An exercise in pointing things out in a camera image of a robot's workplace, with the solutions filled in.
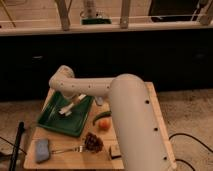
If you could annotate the white handled dish brush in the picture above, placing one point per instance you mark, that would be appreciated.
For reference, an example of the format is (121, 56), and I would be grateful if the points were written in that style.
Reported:
(66, 110)

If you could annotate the green plastic tray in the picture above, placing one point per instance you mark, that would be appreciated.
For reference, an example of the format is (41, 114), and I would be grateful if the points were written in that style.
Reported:
(71, 125)

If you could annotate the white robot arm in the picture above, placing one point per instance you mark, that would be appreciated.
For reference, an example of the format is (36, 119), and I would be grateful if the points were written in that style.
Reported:
(141, 142)

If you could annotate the grey rectangular scraper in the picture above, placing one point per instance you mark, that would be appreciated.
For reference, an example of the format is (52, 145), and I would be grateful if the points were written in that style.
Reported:
(99, 101)

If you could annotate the green chili pepper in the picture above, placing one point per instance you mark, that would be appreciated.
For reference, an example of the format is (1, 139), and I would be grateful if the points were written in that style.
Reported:
(101, 115)

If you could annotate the orange fruit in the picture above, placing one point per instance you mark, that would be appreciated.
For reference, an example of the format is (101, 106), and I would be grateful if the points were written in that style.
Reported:
(104, 124)

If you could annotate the brown grape bunch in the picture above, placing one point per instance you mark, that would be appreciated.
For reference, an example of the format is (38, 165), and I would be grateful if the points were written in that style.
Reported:
(93, 143)

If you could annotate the wooden folding table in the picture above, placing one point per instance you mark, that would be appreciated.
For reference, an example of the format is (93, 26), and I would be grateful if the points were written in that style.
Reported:
(77, 161)

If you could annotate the brown rectangular sponge block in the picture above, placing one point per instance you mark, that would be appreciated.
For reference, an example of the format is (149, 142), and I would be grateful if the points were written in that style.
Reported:
(114, 151)

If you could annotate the silver fork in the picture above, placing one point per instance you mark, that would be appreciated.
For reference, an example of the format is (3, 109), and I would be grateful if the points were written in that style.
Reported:
(74, 149)

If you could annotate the green base white bottle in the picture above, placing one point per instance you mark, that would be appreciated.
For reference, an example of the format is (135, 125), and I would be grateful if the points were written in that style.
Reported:
(90, 15)

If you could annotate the blue folded cloth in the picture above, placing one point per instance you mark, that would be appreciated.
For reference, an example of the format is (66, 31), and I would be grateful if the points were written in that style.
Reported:
(42, 152)

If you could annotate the black monitor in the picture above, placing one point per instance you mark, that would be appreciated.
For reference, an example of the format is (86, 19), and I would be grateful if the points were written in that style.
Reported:
(172, 10)

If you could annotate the black pole stand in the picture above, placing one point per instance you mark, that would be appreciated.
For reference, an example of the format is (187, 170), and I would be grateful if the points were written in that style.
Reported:
(16, 147)

